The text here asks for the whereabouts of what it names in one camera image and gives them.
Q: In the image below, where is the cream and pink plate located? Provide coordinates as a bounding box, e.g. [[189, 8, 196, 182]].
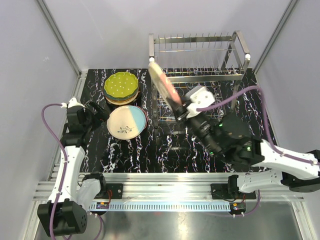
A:
[[148, 61, 183, 109]]

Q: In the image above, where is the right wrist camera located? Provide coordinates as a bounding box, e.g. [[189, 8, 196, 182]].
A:
[[185, 85, 216, 119]]

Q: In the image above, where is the green dotted scalloped plate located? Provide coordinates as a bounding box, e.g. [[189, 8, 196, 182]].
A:
[[103, 71, 139, 99]]

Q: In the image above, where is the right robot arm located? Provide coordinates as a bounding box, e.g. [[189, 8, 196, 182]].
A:
[[172, 101, 320, 201]]

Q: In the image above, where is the aluminium frame post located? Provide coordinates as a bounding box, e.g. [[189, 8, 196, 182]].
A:
[[34, 0, 88, 81], [253, 0, 300, 75]]

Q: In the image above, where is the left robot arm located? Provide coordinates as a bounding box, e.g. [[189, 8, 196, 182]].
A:
[[37, 97, 111, 240]]

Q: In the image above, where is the pink dotted scalloped plate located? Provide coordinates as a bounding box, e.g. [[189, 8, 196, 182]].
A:
[[139, 107, 149, 129]]

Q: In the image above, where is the right aluminium frame post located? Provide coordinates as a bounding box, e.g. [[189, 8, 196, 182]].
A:
[[253, 0, 300, 75]]

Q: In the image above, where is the left aluminium frame post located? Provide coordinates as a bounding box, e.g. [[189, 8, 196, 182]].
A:
[[34, 0, 88, 81]]

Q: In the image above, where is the teal plate in stack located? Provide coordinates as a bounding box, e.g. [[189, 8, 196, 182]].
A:
[[103, 89, 138, 102]]

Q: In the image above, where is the black striped bottom plate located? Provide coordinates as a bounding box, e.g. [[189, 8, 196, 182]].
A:
[[105, 87, 141, 107]]

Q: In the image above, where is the slotted cable duct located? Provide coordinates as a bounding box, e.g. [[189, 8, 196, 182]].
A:
[[89, 201, 231, 212]]

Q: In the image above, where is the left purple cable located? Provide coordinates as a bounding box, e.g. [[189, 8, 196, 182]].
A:
[[40, 103, 104, 238]]

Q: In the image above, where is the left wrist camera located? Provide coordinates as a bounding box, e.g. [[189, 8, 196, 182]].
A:
[[60, 97, 86, 109]]

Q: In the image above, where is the black marble mat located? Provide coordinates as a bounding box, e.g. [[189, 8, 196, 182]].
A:
[[80, 68, 267, 173]]

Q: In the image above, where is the cream and blue plate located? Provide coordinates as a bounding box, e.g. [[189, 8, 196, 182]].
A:
[[107, 105, 147, 140]]

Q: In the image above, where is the aluminium mounting rail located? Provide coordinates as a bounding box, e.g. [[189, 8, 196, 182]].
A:
[[32, 172, 304, 202]]

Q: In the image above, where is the tan yellow plate in stack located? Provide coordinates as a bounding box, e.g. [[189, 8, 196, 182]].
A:
[[105, 91, 141, 106]]

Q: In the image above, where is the steel dish rack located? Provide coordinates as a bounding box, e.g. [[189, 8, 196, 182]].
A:
[[148, 30, 252, 137]]

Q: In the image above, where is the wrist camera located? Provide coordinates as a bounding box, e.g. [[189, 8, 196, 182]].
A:
[[185, 85, 216, 119], [60, 97, 86, 109]]

